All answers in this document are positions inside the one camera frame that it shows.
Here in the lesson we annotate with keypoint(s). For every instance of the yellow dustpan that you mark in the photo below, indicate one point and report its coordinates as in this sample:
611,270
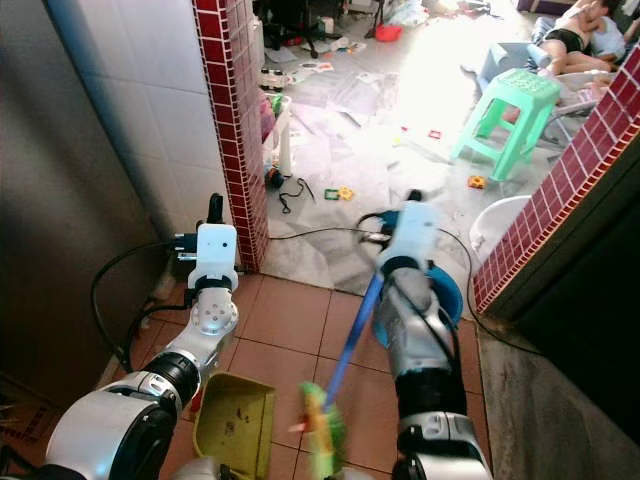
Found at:
235,420

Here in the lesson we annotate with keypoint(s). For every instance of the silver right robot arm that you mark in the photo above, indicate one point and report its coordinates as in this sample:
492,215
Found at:
420,340

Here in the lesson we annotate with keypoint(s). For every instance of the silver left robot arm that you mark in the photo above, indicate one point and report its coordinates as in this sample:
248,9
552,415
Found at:
210,322

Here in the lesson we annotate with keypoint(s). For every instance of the person lying on floor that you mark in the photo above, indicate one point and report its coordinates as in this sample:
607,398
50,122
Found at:
575,40

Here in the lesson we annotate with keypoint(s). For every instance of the yellow green toy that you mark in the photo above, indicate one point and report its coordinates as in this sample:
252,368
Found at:
338,193

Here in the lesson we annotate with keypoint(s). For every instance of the small orange toy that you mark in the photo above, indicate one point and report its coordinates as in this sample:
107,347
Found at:
476,182

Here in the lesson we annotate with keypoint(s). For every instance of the white plastic bucket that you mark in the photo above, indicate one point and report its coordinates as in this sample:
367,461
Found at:
500,225

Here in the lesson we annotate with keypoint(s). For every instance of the white upright stand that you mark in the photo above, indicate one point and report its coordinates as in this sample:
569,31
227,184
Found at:
287,140

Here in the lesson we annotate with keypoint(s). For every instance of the blue plastic basin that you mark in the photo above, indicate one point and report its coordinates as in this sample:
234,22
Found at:
447,295

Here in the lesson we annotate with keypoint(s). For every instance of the grey metal cabinet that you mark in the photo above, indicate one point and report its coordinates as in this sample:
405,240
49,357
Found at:
50,200

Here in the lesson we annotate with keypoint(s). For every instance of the red tiled counter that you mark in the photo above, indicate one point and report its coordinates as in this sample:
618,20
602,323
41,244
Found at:
560,215

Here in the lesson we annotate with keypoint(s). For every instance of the green plastic stool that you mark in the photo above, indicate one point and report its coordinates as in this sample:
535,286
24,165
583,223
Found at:
520,92

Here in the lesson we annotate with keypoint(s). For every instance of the red plastic bowl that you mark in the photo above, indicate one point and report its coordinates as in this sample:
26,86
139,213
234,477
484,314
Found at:
388,33

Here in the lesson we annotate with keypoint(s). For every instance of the blue cushion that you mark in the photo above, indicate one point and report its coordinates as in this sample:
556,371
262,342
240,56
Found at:
510,60

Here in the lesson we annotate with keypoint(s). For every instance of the grey folding chair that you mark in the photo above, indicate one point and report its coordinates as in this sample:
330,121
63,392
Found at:
575,112

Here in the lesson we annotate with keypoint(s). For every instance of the black chair base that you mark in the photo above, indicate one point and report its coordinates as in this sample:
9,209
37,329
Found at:
290,20

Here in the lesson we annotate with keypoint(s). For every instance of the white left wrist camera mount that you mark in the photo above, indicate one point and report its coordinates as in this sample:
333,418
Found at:
215,250

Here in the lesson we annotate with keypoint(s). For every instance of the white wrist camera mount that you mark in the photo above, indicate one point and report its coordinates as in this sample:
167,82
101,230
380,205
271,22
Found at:
410,235
215,250

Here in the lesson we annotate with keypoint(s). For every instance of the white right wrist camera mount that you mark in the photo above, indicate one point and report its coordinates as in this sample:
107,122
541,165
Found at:
410,235

